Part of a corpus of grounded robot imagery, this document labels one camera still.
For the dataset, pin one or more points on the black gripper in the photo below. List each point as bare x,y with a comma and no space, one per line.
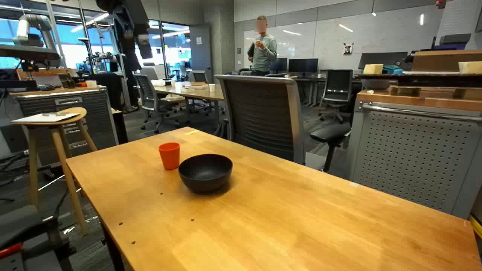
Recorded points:
131,49

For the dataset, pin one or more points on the orange plastic cup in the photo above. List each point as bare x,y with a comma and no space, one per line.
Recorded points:
168,156

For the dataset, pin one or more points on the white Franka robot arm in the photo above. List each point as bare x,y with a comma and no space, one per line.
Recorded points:
120,12

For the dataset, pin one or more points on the grey swivel office chair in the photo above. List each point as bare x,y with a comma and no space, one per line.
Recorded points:
147,97

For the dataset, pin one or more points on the grey door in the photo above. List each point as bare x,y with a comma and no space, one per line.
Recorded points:
200,46

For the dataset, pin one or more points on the long light wooden desk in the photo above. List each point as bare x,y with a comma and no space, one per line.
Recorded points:
197,90

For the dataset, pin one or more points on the grey drawer cabinet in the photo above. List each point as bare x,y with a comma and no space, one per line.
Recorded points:
95,120

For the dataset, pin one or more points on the white sheet on stool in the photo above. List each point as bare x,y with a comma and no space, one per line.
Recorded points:
45,117

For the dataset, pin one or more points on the wooden stool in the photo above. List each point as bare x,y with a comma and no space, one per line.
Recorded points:
57,140

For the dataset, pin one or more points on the standing man in grey shirt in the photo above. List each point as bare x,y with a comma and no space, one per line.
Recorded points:
263,49

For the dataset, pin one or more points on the black bowl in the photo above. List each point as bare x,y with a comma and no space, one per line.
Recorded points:
205,174

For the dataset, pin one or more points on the grey mesh office chair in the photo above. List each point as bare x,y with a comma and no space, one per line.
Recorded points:
260,117

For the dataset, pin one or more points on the black office chair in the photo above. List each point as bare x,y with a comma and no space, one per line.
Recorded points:
334,132

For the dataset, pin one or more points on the small yellow foam block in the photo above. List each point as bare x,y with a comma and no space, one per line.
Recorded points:
372,69

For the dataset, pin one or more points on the wide black computer monitor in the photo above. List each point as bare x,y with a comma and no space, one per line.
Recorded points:
381,58

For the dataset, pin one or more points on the brown box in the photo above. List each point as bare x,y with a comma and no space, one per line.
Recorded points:
444,60

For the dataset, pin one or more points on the small wall poster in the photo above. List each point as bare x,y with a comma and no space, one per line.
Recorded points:
348,48

